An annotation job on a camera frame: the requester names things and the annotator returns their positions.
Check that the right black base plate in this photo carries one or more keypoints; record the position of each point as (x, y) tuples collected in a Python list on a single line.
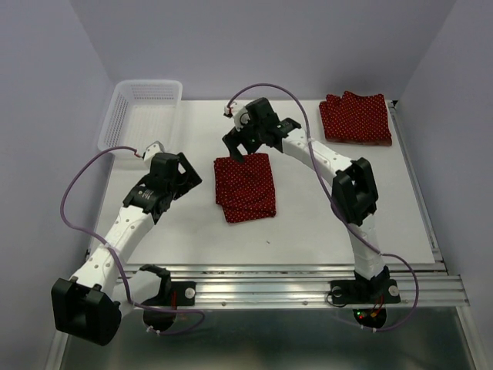
[(347, 292)]

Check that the red polka dot skirt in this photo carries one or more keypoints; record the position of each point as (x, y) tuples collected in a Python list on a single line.
[(246, 190), (354, 117)]

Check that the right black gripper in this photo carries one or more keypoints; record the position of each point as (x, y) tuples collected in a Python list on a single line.
[(233, 139)]

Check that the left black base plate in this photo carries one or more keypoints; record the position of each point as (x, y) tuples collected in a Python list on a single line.
[(168, 292)]

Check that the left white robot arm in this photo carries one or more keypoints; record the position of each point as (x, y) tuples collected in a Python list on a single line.
[(92, 303)]

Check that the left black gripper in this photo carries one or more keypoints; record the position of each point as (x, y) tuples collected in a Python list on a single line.
[(188, 179)]

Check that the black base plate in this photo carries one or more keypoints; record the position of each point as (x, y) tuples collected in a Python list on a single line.
[(347, 292), (168, 292)]

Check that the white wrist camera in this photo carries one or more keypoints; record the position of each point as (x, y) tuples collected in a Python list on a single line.
[(151, 150), (238, 113)]

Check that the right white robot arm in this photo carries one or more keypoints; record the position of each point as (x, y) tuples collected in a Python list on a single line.
[(349, 184)]

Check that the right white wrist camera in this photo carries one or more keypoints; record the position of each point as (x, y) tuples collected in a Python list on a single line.
[(238, 113)]

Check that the white plastic basket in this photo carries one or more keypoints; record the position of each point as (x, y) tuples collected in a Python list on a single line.
[(140, 112)]

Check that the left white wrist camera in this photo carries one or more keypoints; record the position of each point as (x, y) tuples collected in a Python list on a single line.
[(151, 150)]

